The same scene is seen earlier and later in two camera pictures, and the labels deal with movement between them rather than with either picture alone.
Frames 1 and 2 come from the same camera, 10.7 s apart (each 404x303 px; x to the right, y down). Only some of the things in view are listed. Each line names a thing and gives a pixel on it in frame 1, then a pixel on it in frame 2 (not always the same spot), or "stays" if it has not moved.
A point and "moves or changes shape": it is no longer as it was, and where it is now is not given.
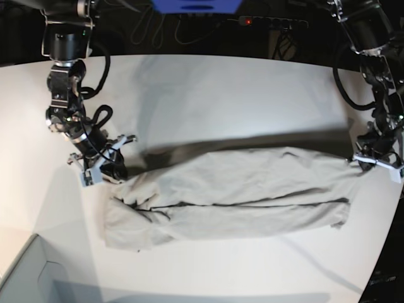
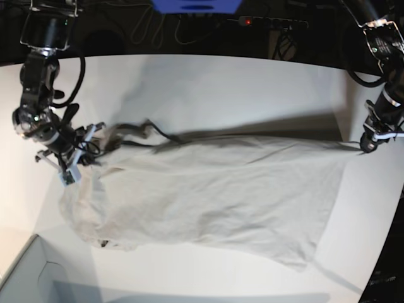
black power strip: x=277 y=23 stays
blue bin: x=197 y=7 stays
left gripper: x=107 y=165 → x=67 y=154
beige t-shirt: x=224 y=194 moves or changes shape
